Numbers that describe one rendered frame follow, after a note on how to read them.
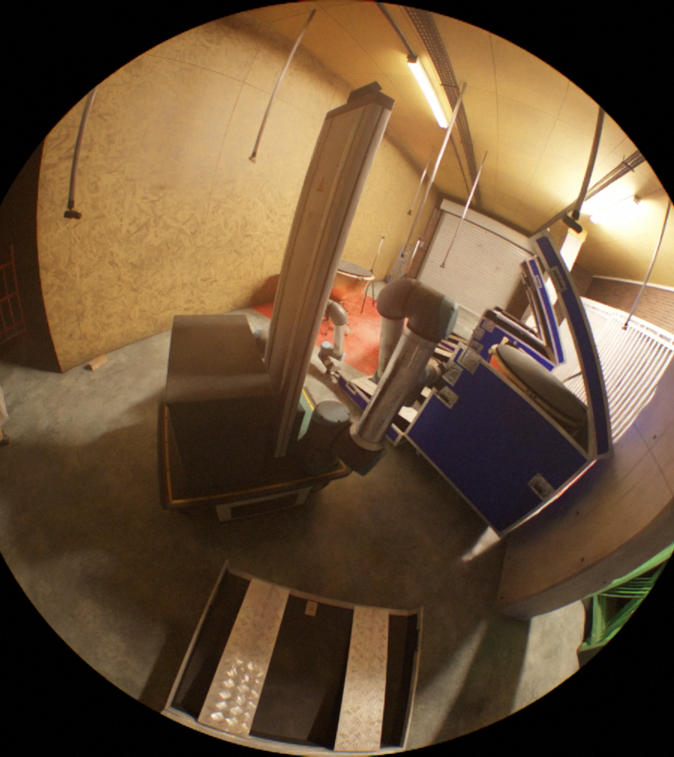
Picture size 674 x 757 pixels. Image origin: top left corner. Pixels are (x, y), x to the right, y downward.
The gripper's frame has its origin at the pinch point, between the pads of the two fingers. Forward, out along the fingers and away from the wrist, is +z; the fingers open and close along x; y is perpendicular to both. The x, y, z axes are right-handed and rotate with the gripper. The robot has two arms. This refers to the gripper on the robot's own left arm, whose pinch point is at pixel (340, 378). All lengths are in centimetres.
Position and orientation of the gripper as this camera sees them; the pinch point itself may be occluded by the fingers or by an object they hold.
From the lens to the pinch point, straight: 233.6
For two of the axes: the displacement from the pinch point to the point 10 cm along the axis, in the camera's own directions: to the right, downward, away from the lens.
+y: 3.6, -6.8, -6.4
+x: 7.8, -1.6, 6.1
